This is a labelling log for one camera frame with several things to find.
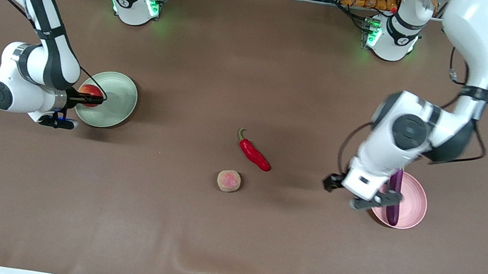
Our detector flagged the red chili pepper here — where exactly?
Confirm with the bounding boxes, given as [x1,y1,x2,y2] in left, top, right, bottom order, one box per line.
[233,128,277,173]

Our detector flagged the pale green round plate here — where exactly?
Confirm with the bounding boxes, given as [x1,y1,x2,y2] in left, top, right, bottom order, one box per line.
[71,67,141,133]

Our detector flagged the large table cover mat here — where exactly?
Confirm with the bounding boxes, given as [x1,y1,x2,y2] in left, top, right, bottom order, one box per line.
[0,0,488,274]

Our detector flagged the pinkish tan peach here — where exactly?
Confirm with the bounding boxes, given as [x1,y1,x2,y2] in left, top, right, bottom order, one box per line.
[215,168,243,194]

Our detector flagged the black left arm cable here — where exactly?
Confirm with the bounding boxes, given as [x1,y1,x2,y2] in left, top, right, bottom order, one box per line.
[334,31,488,198]

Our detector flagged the red pomegranate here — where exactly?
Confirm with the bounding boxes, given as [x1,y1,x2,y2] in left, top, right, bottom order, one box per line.
[76,83,105,109]

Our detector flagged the pink round plate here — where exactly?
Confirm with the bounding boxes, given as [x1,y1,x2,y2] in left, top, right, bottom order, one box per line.
[364,166,432,233]

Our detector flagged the long purple eggplant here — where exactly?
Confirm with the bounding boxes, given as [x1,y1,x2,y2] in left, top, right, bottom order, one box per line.
[382,167,407,227]

